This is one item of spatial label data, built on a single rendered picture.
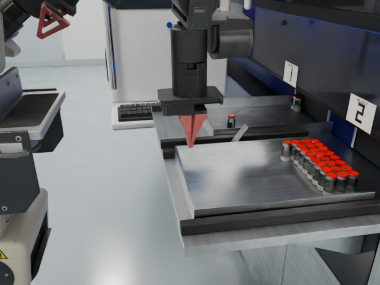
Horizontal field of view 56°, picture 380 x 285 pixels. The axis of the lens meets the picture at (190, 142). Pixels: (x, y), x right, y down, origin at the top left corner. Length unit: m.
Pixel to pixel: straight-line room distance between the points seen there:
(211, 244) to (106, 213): 1.66
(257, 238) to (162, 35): 1.02
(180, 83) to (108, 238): 1.55
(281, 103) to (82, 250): 1.27
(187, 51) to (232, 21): 0.08
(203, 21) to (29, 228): 0.56
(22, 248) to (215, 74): 1.04
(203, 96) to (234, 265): 1.36
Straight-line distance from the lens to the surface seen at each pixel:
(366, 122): 0.80
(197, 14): 0.52
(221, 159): 0.85
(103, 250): 1.97
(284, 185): 0.77
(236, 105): 1.21
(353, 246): 0.86
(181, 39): 0.55
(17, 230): 0.83
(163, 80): 1.50
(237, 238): 0.62
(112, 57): 1.40
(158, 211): 2.19
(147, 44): 1.46
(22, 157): 0.67
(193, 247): 0.60
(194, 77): 0.56
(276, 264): 1.37
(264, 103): 1.24
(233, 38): 0.57
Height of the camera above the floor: 1.27
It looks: 25 degrees down
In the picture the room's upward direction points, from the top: straight up
